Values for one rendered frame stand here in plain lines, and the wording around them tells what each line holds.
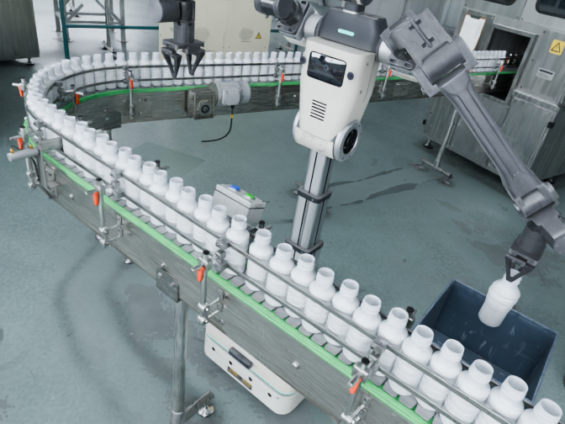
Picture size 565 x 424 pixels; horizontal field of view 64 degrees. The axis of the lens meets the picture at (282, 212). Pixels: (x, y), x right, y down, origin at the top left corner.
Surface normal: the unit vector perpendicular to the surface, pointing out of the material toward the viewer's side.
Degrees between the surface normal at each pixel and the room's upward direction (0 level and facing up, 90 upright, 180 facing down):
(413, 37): 68
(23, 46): 90
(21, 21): 90
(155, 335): 0
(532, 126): 90
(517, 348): 90
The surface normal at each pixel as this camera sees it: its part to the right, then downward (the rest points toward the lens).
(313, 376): -0.63, 0.33
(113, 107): 0.72, 0.45
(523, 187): -0.09, 0.42
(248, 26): 0.54, 0.51
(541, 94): -0.83, 0.19
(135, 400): 0.14, -0.84
